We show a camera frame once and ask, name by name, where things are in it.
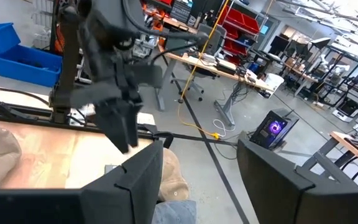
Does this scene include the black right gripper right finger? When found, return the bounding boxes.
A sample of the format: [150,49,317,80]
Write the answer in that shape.
[236,138,358,224]

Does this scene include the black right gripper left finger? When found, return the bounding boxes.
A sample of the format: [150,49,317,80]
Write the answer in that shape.
[81,140,164,224]

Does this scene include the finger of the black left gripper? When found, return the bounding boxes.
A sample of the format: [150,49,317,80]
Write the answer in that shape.
[124,101,144,148]
[93,100,131,155]

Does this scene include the grey baseball cap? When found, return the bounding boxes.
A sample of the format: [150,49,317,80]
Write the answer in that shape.
[152,200,198,224]

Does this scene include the black computer tower glowing fan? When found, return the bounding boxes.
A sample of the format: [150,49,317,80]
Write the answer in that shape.
[249,108,300,151]

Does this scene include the wooden top table black legs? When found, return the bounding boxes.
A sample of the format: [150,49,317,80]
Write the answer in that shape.
[301,130,358,189]

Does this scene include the wooden top workbench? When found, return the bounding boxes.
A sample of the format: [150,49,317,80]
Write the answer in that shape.
[154,43,275,127]

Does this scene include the white plastic bin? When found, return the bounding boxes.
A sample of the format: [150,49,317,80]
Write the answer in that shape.
[264,72,286,95]

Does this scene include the grey office chair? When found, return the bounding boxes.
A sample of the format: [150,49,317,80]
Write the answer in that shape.
[165,23,227,103]

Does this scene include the metal rack with red bins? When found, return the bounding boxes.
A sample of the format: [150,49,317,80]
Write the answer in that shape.
[218,2,269,65]

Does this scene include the black floor cable cover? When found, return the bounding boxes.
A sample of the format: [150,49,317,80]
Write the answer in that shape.
[162,55,252,224]

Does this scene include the white floor cable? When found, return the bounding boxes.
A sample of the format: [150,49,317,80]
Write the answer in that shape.
[212,118,237,138]

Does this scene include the yellow hanging cable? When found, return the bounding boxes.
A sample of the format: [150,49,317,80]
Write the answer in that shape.
[177,0,231,141]

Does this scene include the black workstation frame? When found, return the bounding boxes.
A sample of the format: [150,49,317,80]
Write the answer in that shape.
[317,43,358,108]

